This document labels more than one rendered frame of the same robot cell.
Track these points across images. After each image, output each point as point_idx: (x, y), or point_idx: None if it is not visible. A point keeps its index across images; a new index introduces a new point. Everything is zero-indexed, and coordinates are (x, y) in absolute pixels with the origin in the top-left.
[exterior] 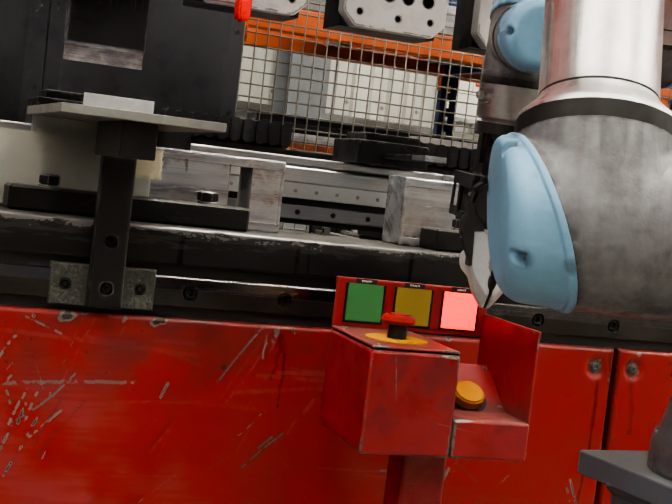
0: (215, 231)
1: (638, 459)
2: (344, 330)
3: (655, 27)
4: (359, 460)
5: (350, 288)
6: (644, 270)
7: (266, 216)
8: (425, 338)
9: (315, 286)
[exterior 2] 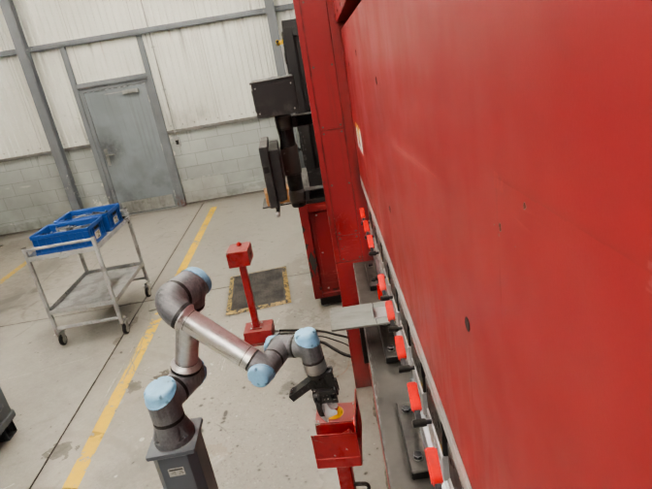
0: (369, 357)
1: (193, 423)
2: (345, 403)
3: (175, 351)
4: (383, 453)
5: None
6: None
7: None
8: (341, 420)
9: None
